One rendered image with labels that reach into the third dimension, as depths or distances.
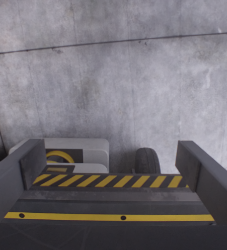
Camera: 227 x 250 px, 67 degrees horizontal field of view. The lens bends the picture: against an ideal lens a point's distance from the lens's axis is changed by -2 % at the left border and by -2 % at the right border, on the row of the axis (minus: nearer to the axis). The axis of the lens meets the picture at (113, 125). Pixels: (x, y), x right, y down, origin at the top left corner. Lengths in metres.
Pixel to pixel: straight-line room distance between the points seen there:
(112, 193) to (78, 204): 0.06
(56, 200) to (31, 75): 0.40
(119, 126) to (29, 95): 0.30
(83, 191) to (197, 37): 0.50
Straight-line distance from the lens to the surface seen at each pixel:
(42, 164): 0.17
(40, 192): 0.30
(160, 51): 0.56
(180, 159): 0.16
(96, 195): 0.28
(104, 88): 0.54
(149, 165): 0.46
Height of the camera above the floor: 0.54
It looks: 74 degrees down
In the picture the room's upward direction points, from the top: 179 degrees counter-clockwise
